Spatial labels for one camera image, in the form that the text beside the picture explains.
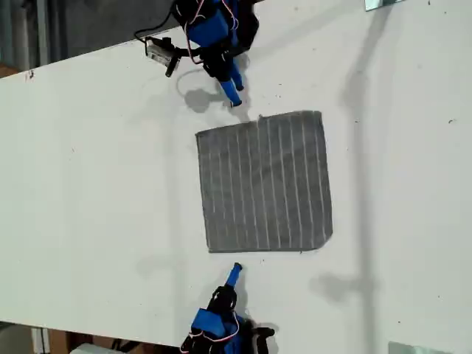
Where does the grey striped square towel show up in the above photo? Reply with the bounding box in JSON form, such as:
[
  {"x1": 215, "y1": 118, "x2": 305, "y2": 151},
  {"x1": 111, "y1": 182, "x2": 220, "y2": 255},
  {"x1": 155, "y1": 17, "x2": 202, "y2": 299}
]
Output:
[{"x1": 194, "y1": 109, "x2": 334, "y2": 254}]

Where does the white table leg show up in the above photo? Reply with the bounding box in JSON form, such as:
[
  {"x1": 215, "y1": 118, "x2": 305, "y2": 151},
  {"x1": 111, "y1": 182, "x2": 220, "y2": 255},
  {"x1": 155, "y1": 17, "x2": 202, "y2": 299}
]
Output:
[{"x1": 31, "y1": 326, "x2": 51, "y2": 354}]

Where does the arm red white wire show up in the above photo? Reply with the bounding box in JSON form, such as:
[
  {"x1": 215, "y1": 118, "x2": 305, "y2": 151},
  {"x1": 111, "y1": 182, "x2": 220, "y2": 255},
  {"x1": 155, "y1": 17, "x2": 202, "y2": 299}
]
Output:
[
  {"x1": 185, "y1": 22, "x2": 204, "y2": 66},
  {"x1": 187, "y1": 319, "x2": 241, "y2": 343}
]

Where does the brown cardboard box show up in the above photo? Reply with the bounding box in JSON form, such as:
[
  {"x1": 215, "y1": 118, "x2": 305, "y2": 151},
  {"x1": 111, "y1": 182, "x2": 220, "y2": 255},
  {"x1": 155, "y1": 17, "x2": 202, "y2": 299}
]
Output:
[{"x1": 49, "y1": 329, "x2": 148, "y2": 354}]

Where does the white plastic container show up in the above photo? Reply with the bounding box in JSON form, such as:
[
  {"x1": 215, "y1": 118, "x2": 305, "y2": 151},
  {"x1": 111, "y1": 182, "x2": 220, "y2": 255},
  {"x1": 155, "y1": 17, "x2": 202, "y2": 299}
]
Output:
[{"x1": 69, "y1": 342, "x2": 116, "y2": 354}]

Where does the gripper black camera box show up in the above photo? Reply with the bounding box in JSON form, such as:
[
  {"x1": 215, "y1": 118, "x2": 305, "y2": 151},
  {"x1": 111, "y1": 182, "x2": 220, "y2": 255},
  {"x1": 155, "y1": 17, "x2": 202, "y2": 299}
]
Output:
[
  {"x1": 145, "y1": 35, "x2": 175, "y2": 66},
  {"x1": 252, "y1": 326, "x2": 276, "y2": 354}
]

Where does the gripper black camera cable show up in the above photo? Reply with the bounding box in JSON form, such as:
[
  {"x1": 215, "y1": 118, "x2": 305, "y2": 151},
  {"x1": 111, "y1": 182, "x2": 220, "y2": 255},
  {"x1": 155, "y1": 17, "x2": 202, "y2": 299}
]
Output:
[{"x1": 133, "y1": 7, "x2": 178, "y2": 42}]

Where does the shiny grey metal plate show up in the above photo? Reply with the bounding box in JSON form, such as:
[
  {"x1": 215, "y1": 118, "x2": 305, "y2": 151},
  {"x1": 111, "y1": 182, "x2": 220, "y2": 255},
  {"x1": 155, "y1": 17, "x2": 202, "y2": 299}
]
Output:
[{"x1": 364, "y1": 0, "x2": 403, "y2": 12}]

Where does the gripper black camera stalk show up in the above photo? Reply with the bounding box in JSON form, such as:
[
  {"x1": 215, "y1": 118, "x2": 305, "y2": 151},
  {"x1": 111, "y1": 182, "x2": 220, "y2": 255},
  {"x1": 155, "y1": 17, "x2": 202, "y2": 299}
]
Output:
[{"x1": 164, "y1": 46, "x2": 203, "y2": 77}]

